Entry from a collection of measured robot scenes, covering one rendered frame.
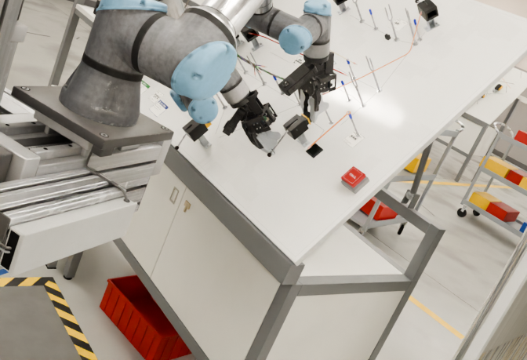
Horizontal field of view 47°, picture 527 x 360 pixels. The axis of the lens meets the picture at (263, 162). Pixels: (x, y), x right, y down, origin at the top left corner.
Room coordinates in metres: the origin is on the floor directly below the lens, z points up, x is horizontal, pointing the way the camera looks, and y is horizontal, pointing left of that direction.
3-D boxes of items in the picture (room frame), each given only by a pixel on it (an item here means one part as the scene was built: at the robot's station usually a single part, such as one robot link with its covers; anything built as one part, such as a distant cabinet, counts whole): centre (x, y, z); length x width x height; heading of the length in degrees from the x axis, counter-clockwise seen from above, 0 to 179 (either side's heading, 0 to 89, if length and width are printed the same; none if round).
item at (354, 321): (2.15, -0.02, 0.60); 1.17 x 0.58 x 0.40; 44
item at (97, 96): (1.12, 0.33, 1.21); 0.15 x 0.15 x 0.10
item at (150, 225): (2.14, 0.39, 0.60); 0.55 x 0.02 x 0.39; 44
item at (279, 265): (1.93, 0.22, 0.83); 1.18 x 0.05 x 0.06; 44
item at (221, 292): (1.74, 0.01, 0.60); 0.55 x 0.03 x 0.39; 44
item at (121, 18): (1.12, 0.32, 1.33); 0.13 x 0.12 x 0.14; 74
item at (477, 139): (8.75, -2.25, 0.83); 1.18 x 0.72 x 1.65; 51
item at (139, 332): (2.25, 0.16, 0.07); 0.39 x 0.29 x 0.14; 54
